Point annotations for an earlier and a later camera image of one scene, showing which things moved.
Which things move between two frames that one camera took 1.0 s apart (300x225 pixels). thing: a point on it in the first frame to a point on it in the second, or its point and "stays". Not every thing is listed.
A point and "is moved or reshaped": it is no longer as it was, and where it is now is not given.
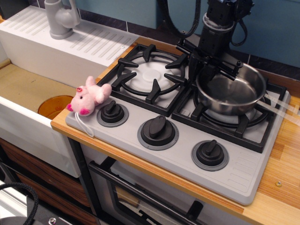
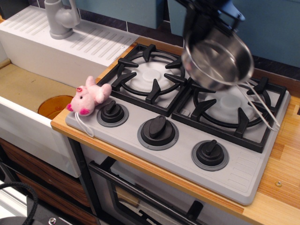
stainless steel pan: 240,96 is moved or reshaped
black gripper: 213,51 to 197,28
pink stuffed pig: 84,100 stays
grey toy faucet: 62,21 stays
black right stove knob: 210,155 stays
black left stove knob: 112,115 stays
